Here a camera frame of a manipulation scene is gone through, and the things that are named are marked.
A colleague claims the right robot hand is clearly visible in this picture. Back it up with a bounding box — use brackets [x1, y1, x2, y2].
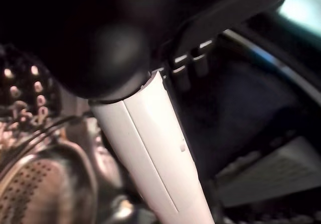
[0, 0, 304, 224]

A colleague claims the blue garment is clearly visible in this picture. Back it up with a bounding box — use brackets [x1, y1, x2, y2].
[175, 58, 311, 184]

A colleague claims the silver washing machine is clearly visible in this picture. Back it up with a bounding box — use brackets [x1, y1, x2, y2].
[0, 0, 321, 224]

